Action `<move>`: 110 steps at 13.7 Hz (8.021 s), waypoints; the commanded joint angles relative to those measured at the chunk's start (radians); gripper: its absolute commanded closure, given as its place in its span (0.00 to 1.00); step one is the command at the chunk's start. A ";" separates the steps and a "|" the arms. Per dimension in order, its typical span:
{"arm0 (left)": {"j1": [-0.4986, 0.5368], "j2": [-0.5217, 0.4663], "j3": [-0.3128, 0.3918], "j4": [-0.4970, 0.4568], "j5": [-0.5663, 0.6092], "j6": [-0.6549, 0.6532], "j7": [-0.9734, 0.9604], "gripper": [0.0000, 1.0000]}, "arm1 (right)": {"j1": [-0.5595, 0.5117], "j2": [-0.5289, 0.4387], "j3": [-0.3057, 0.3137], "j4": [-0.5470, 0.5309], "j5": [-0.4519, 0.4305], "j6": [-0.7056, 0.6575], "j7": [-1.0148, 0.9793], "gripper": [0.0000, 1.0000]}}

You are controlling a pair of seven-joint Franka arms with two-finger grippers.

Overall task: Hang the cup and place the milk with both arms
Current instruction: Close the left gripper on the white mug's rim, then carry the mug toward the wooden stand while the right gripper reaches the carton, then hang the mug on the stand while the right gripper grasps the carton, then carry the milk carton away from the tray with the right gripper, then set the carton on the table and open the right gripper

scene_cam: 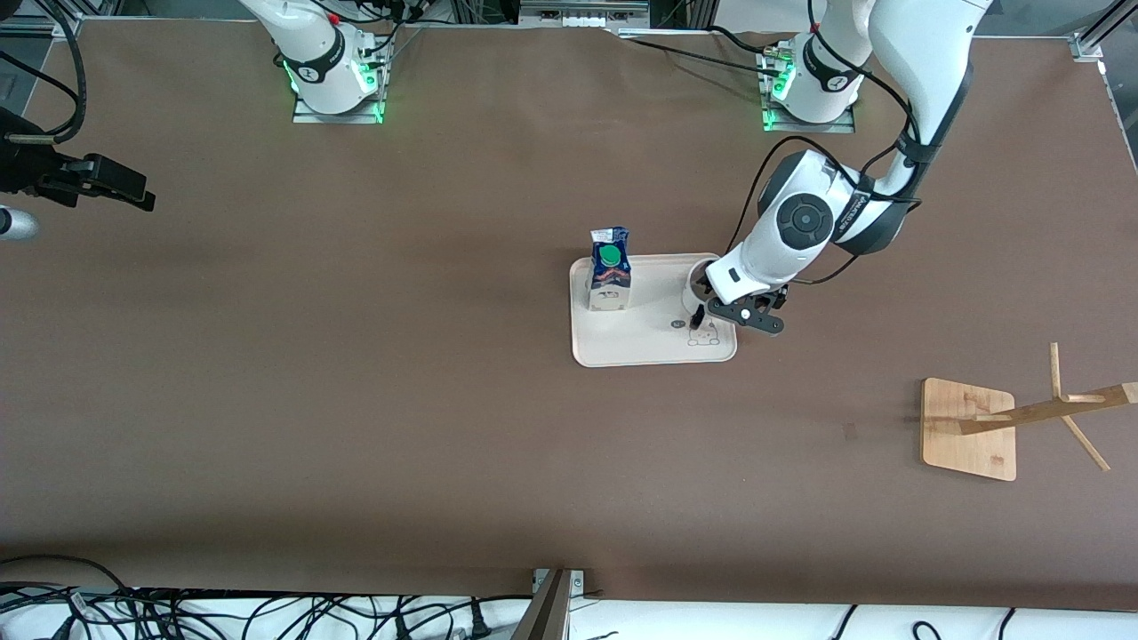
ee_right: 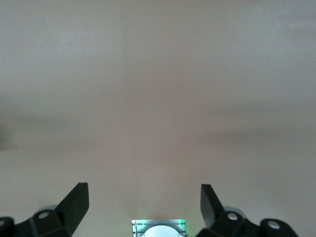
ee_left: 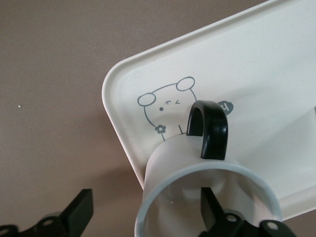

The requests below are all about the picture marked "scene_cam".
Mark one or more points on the cream tray with rabbit print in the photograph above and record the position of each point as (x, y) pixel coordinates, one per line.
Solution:
(649, 342)

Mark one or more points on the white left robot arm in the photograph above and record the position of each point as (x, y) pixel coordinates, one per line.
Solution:
(805, 218)

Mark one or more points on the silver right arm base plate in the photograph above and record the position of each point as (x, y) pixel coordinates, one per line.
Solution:
(307, 117)

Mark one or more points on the grey metal beam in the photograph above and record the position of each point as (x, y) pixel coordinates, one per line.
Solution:
(544, 613)

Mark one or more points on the aluminium frame profile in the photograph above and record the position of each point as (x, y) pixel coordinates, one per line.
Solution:
(36, 27)
(1089, 44)

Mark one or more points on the silver metal bracket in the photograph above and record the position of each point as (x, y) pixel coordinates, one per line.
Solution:
(576, 582)

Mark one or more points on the brown table cover sheet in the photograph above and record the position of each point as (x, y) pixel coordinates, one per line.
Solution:
(356, 356)

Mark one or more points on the blue milk carton green cap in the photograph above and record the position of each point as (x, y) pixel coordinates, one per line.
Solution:
(610, 284)

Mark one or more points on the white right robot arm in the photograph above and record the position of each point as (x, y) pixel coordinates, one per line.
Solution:
(320, 71)

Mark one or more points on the wooden cup rack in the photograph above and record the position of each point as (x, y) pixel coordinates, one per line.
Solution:
(969, 444)

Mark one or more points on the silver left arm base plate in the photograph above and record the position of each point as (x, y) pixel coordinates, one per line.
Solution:
(845, 127)

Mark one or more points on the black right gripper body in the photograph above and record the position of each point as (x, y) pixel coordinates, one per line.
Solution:
(22, 168)

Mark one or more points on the grey power strip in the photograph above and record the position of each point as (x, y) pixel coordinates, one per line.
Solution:
(582, 13)

